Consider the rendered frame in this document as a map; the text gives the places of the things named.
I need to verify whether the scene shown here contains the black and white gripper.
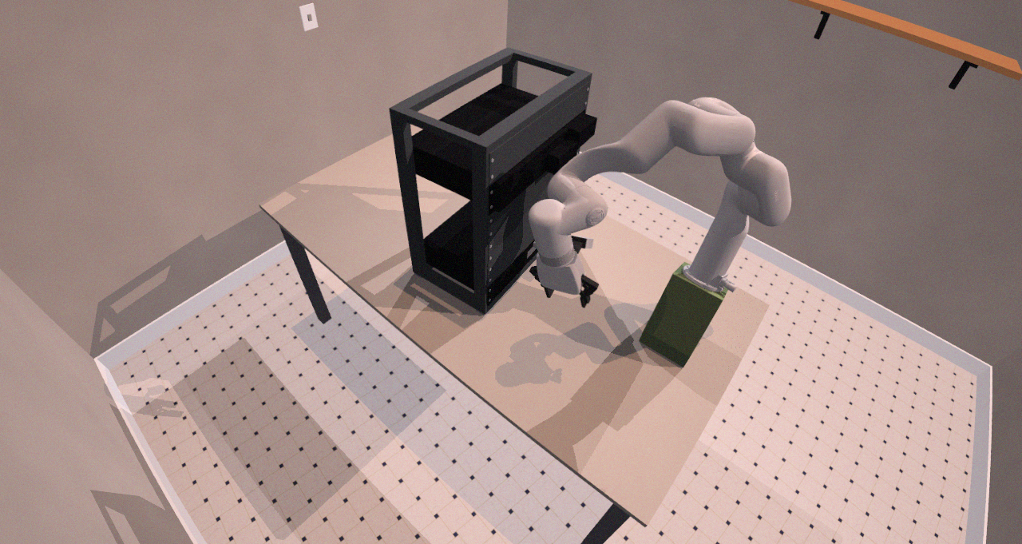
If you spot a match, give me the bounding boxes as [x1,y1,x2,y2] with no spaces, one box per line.
[529,251,599,308]

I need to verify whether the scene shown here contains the black metal rack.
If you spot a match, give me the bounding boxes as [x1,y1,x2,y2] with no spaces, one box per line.
[389,47,597,315]

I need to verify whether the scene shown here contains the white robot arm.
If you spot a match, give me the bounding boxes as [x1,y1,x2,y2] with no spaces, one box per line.
[529,97,791,292]

